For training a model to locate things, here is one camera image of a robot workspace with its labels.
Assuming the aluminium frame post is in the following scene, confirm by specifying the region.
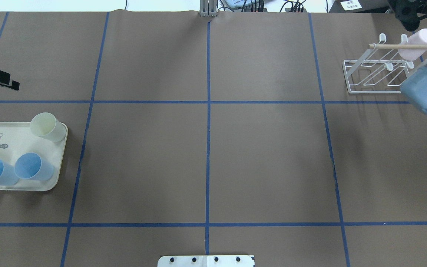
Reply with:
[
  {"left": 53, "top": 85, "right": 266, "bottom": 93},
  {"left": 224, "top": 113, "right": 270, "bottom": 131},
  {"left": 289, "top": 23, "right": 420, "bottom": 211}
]
[{"left": 199, "top": 0, "right": 219, "bottom": 17}]

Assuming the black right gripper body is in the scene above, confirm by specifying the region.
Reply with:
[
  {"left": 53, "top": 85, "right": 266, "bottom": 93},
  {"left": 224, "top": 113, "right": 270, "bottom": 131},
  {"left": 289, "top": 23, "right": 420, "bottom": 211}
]
[{"left": 388, "top": 0, "right": 427, "bottom": 32}]

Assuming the pink plastic cup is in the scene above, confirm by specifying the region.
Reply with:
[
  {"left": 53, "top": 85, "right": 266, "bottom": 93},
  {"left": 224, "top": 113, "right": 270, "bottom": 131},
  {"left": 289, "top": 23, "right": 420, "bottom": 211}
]
[{"left": 398, "top": 28, "right": 427, "bottom": 61}]

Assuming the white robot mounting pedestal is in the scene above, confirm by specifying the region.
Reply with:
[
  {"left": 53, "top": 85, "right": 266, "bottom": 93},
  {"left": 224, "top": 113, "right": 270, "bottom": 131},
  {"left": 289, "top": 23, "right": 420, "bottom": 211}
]
[{"left": 157, "top": 255, "right": 255, "bottom": 267}]

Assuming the cream plastic cup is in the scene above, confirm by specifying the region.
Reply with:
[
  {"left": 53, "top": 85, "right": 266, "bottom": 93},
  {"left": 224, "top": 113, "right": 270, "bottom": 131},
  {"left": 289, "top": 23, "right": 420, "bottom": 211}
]
[{"left": 29, "top": 113, "right": 67, "bottom": 142}]

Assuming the white plastic tray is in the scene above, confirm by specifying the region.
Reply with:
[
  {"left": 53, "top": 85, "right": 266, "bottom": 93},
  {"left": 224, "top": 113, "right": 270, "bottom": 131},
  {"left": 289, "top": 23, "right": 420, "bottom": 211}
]
[{"left": 0, "top": 122, "right": 67, "bottom": 191}]

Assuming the white wire cup rack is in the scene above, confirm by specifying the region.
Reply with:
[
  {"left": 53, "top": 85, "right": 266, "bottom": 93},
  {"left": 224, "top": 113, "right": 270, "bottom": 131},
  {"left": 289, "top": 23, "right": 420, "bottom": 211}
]
[{"left": 342, "top": 33, "right": 427, "bottom": 95}]

